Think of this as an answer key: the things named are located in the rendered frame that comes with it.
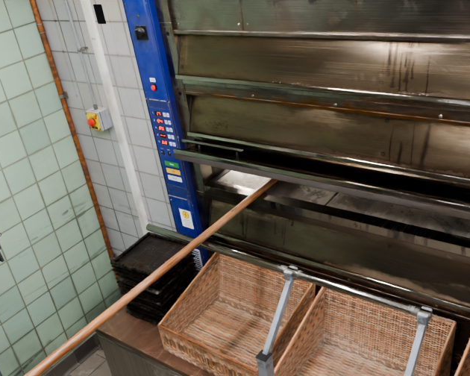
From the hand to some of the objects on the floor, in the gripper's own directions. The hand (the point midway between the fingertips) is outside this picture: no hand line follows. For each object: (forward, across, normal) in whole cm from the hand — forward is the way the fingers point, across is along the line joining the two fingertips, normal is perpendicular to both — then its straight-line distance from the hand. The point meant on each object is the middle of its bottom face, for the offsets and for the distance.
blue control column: (+156, -200, -28) cm, 255 cm away
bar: (+154, -54, +44) cm, 169 cm away
